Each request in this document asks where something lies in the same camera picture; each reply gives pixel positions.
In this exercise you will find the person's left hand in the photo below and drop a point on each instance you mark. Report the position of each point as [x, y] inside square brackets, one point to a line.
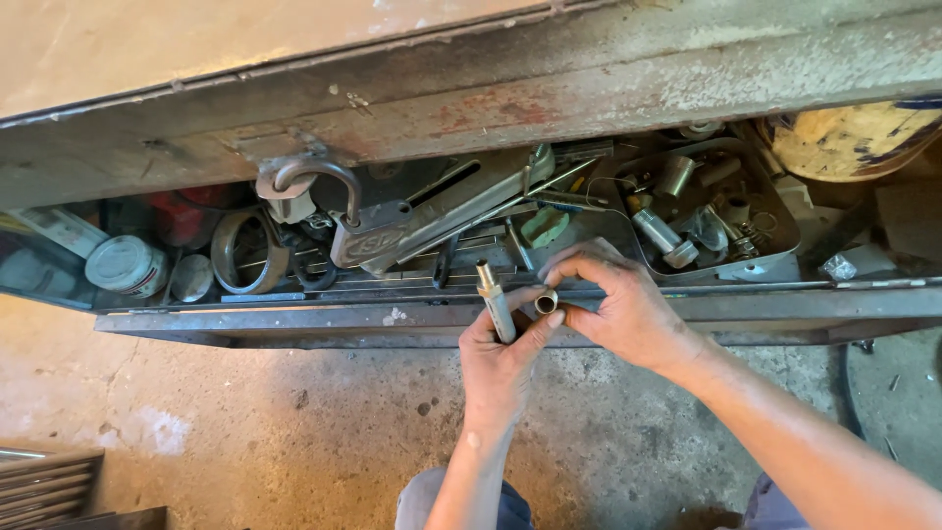
[493, 375]

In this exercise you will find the person's right hand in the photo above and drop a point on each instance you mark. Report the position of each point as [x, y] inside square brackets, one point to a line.
[633, 316]

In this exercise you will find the metal pipe fitting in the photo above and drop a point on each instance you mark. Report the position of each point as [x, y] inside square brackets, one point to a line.
[494, 298]

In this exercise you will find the threaded steel pipe nipple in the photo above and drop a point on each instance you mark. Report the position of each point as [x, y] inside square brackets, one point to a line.
[659, 234]

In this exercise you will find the steel bolt rod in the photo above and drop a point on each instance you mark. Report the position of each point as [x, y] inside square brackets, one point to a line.
[519, 244]

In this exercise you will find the short steel cylinder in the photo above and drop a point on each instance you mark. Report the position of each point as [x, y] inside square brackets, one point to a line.
[675, 177]

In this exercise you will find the metal parts tray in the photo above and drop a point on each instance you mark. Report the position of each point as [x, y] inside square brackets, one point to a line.
[773, 243]

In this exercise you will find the silver padlock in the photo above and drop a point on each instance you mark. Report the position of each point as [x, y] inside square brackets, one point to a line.
[368, 235]

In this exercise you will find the small clear plastic bag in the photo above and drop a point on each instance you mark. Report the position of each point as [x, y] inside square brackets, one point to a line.
[839, 267]

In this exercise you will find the rusty metal toolbox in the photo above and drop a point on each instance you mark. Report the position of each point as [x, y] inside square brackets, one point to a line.
[471, 96]

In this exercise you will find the brown tape roll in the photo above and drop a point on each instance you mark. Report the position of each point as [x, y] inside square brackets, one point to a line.
[246, 254]

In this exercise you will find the yellow drum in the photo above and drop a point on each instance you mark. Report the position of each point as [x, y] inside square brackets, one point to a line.
[854, 140]

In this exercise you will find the round grey metal disc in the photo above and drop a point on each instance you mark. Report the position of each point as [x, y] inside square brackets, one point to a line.
[191, 278]

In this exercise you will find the red container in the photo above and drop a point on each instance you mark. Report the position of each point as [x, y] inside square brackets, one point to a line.
[188, 213]

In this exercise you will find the white round can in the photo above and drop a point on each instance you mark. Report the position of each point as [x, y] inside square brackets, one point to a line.
[125, 265]

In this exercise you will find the white paper packet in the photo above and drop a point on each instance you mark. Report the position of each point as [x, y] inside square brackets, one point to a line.
[59, 230]

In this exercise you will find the metal grille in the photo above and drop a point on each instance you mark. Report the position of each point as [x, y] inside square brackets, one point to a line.
[44, 486]

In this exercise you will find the long steel bracket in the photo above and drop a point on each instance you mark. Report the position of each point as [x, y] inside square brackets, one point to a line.
[456, 213]

